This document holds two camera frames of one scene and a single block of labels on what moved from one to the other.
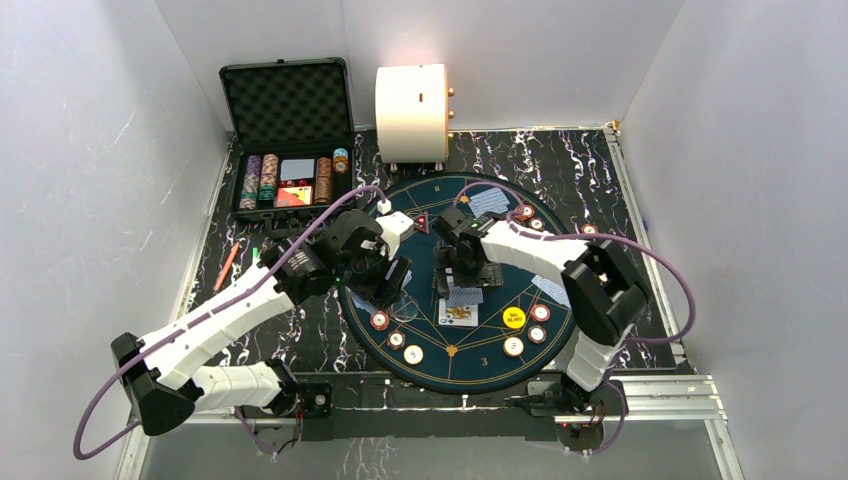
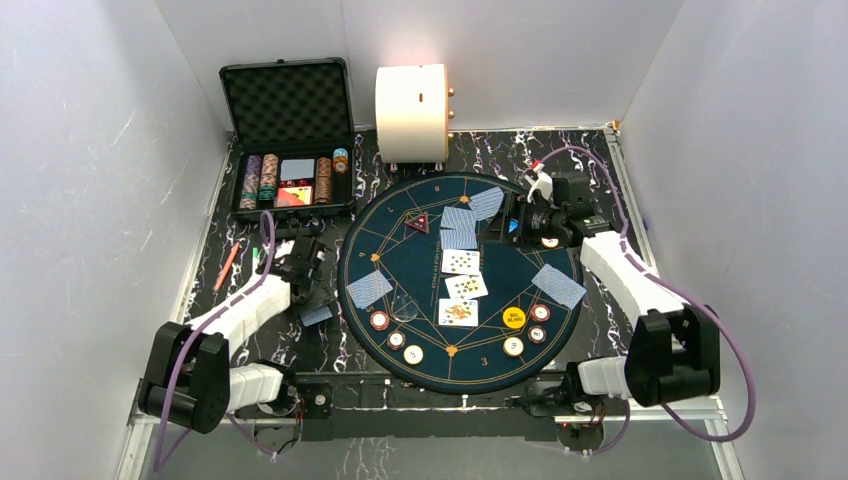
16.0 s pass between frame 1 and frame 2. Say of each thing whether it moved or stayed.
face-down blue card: moved
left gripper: moved
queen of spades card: stayed
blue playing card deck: moved
